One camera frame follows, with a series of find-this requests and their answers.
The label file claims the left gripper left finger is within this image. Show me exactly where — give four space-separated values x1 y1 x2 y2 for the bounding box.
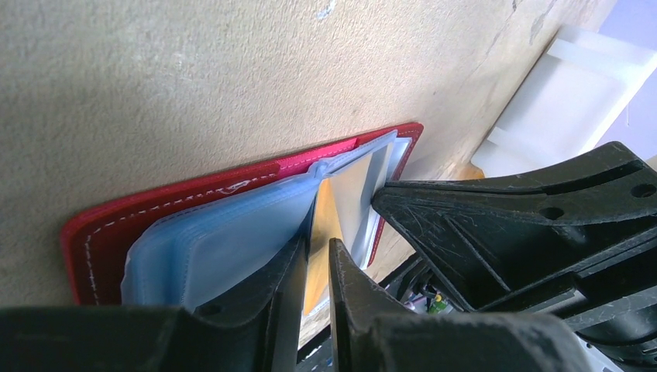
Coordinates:
1 233 308 371

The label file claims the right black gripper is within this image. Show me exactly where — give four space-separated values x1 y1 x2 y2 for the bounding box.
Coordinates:
372 142 656 366

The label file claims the red card holder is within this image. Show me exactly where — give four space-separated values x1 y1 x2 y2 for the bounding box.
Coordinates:
60 122 424 310

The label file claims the gold card with stripe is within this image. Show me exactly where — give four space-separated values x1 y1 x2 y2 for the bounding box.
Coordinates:
303 150 390 316

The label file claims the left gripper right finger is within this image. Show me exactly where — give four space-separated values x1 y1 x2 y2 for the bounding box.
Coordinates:
328 238 590 371

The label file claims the white frame tray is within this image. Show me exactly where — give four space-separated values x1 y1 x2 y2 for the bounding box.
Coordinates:
471 26 656 177

